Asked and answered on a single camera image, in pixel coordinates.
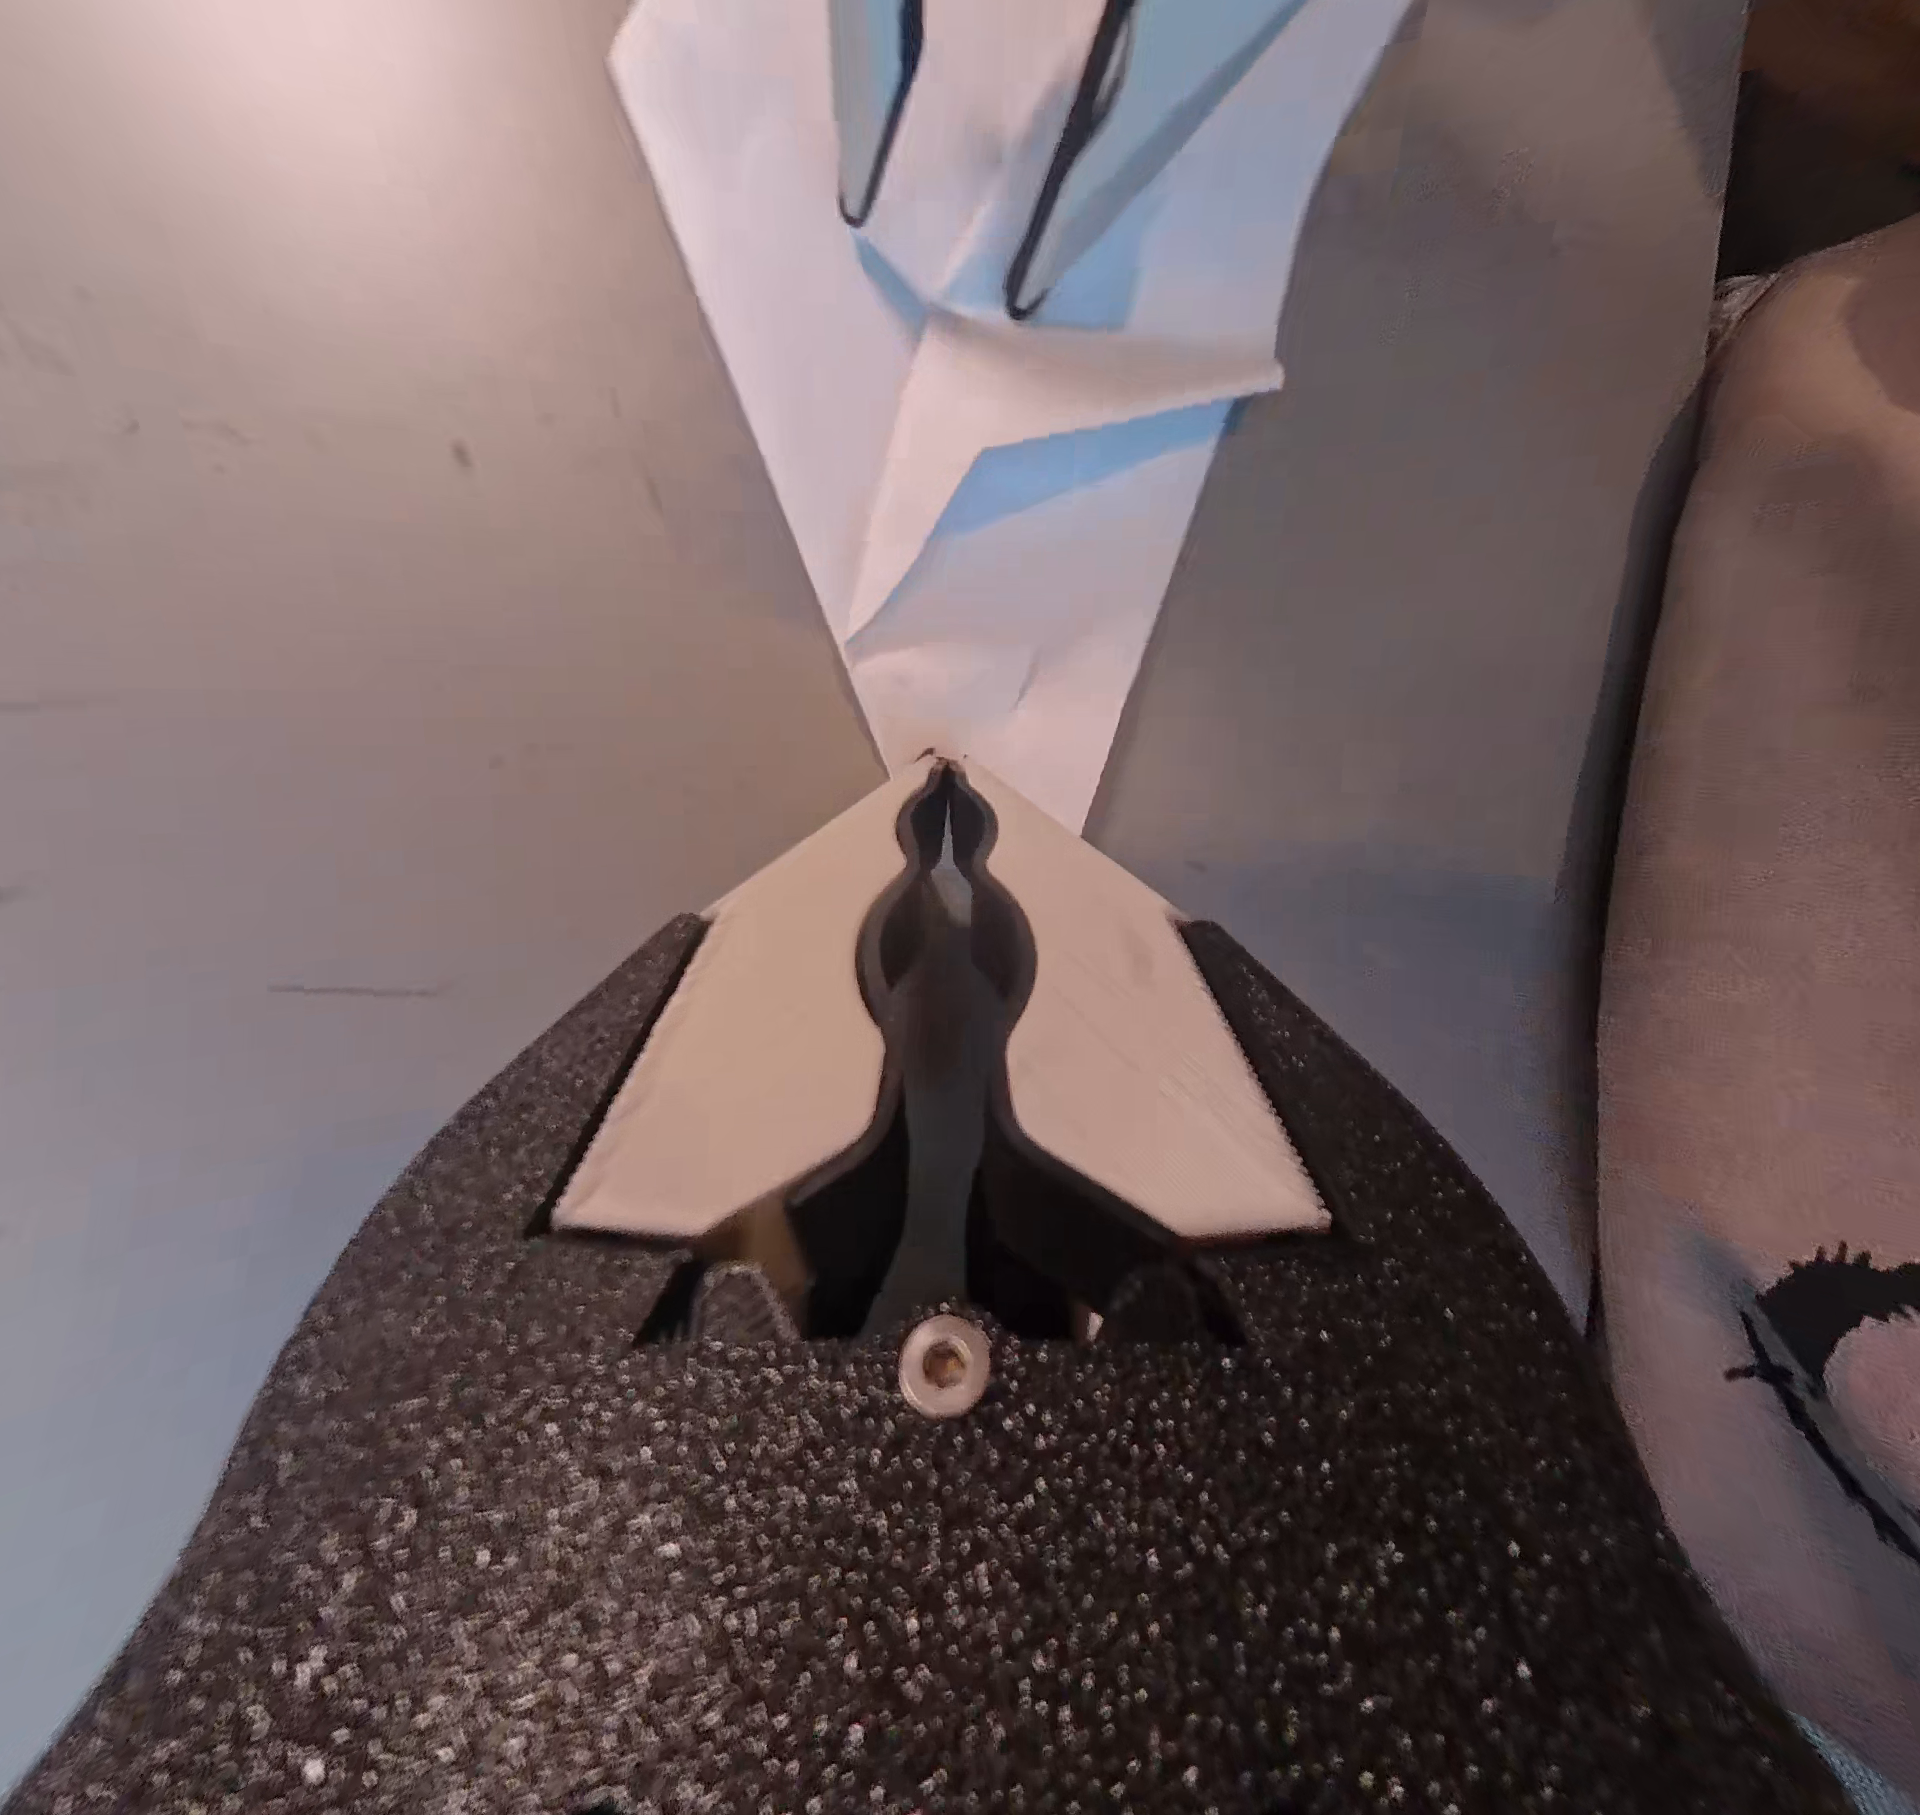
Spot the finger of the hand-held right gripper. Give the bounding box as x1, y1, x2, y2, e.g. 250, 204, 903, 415
1000, 0, 1387, 322
820, 0, 968, 230

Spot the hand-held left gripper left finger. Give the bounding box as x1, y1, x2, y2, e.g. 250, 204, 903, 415
550, 757, 948, 1341

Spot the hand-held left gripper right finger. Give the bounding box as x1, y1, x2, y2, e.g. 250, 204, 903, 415
943, 757, 1335, 1341

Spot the white paper sheet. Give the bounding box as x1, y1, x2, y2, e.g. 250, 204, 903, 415
605, 0, 1417, 835

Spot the grey desk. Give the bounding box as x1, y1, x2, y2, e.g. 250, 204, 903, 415
0, 0, 1764, 1815

